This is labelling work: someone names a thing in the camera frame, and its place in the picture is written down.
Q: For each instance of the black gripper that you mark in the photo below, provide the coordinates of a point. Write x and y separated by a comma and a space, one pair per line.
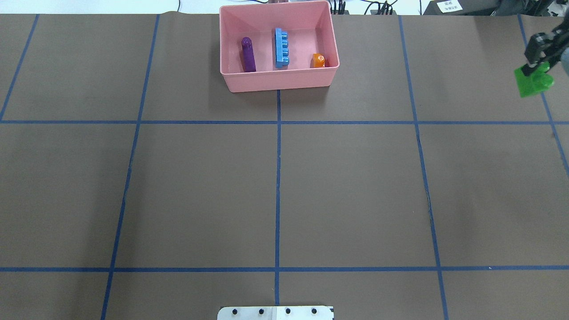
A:
543, 50

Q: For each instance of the green toy block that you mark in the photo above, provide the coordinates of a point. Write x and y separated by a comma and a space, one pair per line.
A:
537, 82

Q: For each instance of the orange toy block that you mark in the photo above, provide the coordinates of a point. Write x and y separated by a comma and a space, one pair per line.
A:
318, 61

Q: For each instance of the long blue toy block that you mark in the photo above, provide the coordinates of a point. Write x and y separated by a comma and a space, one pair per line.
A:
282, 51

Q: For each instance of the purple toy block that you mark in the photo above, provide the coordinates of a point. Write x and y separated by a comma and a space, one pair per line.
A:
249, 64

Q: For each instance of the pink plastic box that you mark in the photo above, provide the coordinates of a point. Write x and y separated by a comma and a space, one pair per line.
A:
310, 28

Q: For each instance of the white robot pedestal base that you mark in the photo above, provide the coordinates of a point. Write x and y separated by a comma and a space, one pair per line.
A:
302, 312

